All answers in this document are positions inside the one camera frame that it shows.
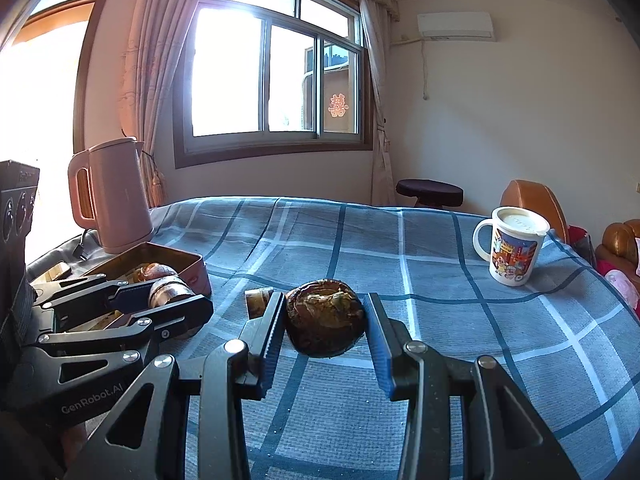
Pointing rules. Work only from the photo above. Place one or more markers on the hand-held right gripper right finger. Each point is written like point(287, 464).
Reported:
point(378, 347)

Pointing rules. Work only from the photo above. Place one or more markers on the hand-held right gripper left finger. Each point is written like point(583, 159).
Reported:
point(272, 340)

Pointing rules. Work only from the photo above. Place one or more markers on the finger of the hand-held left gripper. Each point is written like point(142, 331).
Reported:
point(185, 310)
point(127, 295)

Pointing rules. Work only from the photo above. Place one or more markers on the pink tin box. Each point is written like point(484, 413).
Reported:
point(192, 275)

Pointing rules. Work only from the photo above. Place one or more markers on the blue plaid tablecloth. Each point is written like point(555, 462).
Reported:
point(450, 360)

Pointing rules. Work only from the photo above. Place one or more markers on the dark grey cloth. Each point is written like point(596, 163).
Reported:
point(50, 259)

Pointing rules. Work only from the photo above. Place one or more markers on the pink electric kettle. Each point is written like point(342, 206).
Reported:
point(117, 195)

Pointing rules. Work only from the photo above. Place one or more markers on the dark round stool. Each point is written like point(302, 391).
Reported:
point(430, 191)

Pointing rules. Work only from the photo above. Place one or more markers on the white cartoon mug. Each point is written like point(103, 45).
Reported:
point(515, 255)

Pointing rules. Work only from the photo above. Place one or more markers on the wooden framed glass door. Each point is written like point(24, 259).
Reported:
point(40, 110)

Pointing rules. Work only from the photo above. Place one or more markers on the brown leather chair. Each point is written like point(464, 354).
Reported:
point(535, 195)

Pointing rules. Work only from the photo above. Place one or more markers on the red cloth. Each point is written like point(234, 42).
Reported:
point(577, 237)

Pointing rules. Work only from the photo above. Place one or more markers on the pink curtain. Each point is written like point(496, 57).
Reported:
point(375, 85)
point(145, 60)

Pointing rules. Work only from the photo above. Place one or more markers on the red paper window sticker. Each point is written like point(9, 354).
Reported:
point(338, 105)

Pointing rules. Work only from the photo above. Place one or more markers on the wooden framed window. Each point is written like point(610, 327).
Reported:
point(230, 70)

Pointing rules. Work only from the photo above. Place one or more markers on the pink cloth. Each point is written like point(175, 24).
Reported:
point(625, 287)

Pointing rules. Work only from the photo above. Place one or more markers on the brown leather sofa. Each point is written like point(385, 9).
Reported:
point(620, 240)

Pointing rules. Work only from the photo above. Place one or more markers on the white air conditioner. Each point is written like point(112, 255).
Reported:
point(455, 25)

